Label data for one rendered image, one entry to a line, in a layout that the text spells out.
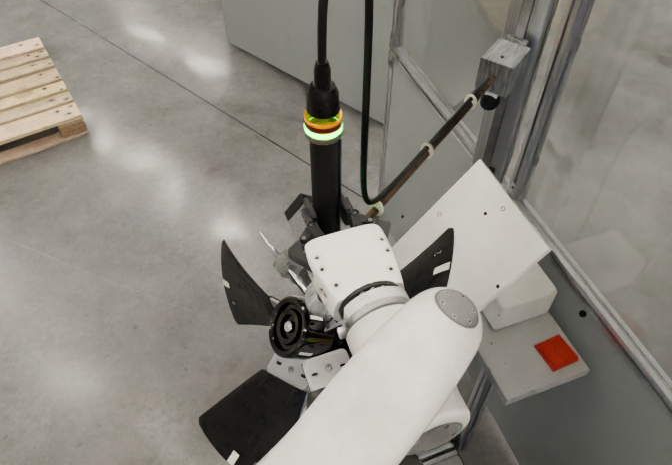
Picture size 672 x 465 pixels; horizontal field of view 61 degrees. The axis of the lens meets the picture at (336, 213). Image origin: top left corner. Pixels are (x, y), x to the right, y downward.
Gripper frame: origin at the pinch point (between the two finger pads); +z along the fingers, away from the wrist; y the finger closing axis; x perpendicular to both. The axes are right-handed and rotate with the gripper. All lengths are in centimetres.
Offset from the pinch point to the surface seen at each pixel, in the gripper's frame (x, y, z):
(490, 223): -32, 39, 13
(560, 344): -75, 63, 1
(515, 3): -2, 55, 42
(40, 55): -150, -86, 320
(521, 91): -20, 58, 37
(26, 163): -164, -99, 232
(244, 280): -50, -10, 30
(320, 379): -44.6, -2.2, -1.4
